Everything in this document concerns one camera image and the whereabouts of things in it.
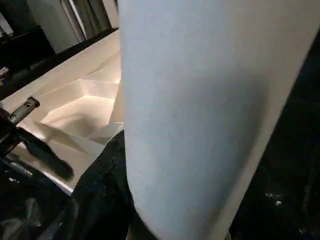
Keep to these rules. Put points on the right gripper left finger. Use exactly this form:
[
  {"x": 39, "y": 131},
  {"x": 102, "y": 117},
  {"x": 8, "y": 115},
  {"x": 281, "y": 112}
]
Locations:
[{"x": 100, "y": 200}]

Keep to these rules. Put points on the white plastic table leg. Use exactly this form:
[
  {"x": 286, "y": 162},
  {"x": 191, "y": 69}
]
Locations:
[{"x": 200, "y": 100}]

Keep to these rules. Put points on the grey curtain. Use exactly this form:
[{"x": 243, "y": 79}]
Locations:
[{"x": 90, "y": 17}]

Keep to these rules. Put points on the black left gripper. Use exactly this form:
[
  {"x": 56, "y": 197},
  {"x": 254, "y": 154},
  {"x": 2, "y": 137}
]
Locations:
[{"x": 12, "y": 145}]

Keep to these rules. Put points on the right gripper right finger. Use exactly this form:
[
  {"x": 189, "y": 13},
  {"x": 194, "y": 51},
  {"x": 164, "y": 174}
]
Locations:
[{"x": 280, "y": 210}]

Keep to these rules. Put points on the black table mat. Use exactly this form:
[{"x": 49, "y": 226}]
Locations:
[{"x": 300, "y": 125}]

